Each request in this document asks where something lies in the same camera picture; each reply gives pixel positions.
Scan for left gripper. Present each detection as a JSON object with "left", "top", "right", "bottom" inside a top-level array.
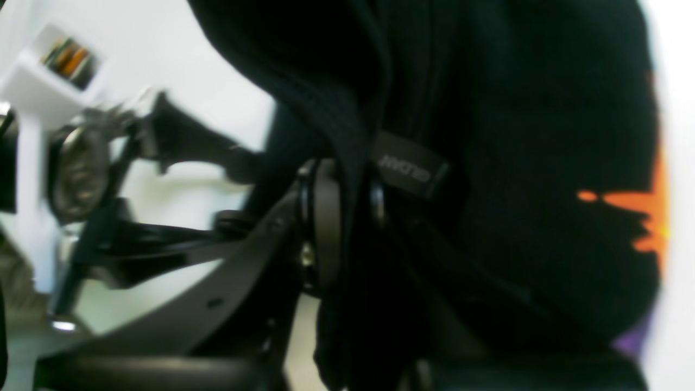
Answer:
[{"left": 2, "top": 22, "right": 261, "bottom": 332}]

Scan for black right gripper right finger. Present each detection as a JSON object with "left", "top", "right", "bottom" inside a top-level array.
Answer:
[{"left": 369, "top": 180, "right": 648, "bottom": 390}]

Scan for black T-shirt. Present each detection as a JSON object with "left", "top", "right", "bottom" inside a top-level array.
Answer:
[{"left": 189, "top": 1, "right": 660, "bottom": 390}]

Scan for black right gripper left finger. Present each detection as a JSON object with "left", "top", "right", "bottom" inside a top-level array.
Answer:
[{"left": 33, "top": 159, "right": 342, "bottom": 390}]

